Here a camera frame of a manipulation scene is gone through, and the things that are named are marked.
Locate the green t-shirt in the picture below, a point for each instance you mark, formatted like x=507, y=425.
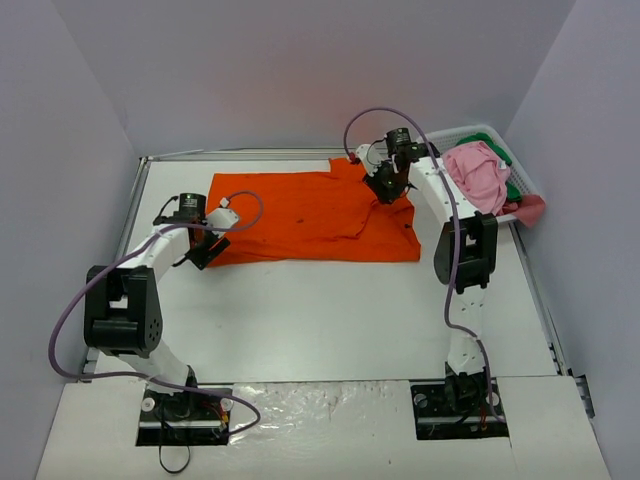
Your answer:
x=513, y=193

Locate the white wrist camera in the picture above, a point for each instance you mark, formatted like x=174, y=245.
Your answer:
x=223, y=218
x=368, y=156

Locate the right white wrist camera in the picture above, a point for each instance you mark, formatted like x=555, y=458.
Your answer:
x=368, y=156

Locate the salmon pink t-shirt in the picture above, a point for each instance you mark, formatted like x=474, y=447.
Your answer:
x=528, y=210

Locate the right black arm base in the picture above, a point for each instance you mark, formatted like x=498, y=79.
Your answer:
x=444, y=412

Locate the white perforated plastic basket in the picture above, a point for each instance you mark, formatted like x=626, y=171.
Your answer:
x=445, y=140

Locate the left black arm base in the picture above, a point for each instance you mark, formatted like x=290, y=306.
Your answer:
x=183, y=419

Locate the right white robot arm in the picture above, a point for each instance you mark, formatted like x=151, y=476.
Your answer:
x=465, y=255

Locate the orange t-shirt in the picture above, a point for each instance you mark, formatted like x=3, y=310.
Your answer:
x=322, y=216

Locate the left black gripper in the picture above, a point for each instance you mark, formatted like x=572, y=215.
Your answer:
x=210, y=251

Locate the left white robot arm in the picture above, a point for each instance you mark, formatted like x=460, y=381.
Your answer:
x=122, y=313

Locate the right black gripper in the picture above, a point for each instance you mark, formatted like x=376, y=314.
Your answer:
x=383, y=185

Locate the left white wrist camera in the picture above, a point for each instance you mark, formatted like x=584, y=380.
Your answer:
x=223, y=218

